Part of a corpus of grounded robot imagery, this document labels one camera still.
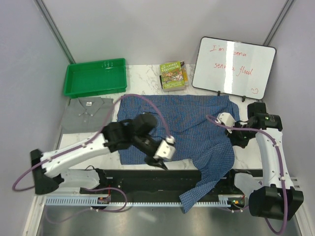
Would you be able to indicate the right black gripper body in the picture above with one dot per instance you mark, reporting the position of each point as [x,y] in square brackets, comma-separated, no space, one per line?
[241,137]

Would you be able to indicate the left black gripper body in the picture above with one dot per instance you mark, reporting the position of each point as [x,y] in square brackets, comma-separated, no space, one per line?
[146,144]

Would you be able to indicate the blue plaid long sleeve shirt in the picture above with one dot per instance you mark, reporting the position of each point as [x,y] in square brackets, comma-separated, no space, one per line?
[197,139]

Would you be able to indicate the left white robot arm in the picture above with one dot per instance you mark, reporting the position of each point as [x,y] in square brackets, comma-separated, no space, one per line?
[53,169]

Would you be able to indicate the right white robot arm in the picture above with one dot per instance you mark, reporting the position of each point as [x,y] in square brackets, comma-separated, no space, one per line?
[277,198]

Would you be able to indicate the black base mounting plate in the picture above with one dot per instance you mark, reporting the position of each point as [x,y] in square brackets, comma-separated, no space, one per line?
[161,186]

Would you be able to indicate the folded grey shirt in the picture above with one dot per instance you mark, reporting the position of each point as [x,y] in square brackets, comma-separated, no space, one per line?
[85,114]

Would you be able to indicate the green plastic tray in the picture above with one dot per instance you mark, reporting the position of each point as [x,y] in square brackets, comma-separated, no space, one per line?
[95,78]

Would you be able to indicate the green treehouse book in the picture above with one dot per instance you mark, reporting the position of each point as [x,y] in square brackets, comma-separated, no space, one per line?
[173,76]

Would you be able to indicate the white whiteboard with red writing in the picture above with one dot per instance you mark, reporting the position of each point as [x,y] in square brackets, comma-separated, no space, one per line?
[234,68]

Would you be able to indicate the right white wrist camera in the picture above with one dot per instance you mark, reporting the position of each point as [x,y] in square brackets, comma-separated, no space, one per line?
[226,119]

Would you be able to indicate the left light blue cable duct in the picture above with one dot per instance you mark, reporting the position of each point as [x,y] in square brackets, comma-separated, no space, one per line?
[77,201]

